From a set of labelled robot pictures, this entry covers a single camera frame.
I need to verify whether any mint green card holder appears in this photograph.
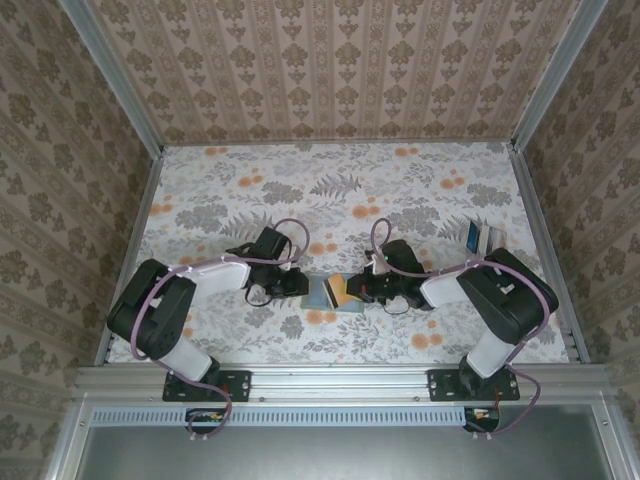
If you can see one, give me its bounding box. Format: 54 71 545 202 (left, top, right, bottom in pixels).
301 272 367 313

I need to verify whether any floral table cover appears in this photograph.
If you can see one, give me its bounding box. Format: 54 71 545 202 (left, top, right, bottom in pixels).
107 141 571 365

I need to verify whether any left black connector box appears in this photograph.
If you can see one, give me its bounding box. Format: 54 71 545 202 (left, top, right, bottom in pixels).
185 407 227 435

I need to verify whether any black connector box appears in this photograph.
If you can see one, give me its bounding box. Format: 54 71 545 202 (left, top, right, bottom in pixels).
185 407 227 435
463 405 502 434

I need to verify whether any right black connector box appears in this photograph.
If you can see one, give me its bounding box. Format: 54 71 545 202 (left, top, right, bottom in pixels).
463 405 502 434

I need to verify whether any grey metal panel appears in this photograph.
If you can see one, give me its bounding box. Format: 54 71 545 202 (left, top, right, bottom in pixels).
74 404 619 480

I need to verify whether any left gripper thin black cable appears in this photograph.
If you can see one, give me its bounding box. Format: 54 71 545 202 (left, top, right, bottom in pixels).
244 287 282 307

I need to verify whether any gripper thin black cable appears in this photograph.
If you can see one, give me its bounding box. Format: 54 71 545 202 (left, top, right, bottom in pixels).
244 287 282 307
382 299 417 317

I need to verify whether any right gripper thin black cable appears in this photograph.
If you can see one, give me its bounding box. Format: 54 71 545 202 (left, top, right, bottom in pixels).
382 299 417 317

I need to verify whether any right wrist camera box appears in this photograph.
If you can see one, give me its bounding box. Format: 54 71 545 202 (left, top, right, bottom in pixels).
382 239 425 277

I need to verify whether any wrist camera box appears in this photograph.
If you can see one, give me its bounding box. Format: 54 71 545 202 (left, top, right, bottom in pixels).
382 239 425 277
254 227 292 262

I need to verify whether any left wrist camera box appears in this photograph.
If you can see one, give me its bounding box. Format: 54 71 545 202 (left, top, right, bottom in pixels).
254 227 292 262

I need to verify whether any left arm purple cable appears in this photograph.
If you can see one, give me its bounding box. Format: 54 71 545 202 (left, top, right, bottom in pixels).
130 217 312 444

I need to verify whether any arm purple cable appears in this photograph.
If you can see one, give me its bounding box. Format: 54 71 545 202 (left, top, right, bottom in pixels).
130 217 312 444
369 217 551 441

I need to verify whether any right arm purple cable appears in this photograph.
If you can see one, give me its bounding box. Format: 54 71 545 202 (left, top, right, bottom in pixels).
369 217 551 441

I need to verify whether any aluminium front frame rail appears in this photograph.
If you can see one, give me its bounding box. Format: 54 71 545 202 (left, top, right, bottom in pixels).
72 363 615 404

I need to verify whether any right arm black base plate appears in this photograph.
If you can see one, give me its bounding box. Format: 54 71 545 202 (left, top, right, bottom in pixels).
428 368 521 403

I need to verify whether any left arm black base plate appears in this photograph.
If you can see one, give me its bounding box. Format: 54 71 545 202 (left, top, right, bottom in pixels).
162 368 252 403

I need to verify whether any white slotted cable duct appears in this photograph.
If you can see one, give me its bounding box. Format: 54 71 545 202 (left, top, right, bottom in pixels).
92 407 501 427

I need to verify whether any left aluminium side rail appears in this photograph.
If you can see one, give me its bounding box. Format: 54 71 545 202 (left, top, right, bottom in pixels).
93 147 165 366

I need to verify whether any aluminium side rail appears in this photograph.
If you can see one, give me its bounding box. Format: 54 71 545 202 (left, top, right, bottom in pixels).
513 144 590 364
93 147 165 366

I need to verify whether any right aluminium side rail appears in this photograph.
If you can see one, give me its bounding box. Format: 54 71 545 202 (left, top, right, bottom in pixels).
513 144 590 364

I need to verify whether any left aluminium corner post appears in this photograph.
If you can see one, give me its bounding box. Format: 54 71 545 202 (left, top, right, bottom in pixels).
59 0 166 154

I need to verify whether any aluminium corner post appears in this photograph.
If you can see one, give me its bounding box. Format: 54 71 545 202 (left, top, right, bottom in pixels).
59 0 166 154
510 0 601 149

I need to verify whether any right aluminium corner post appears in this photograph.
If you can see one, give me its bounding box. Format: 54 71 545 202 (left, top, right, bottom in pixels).
510 0 601 149

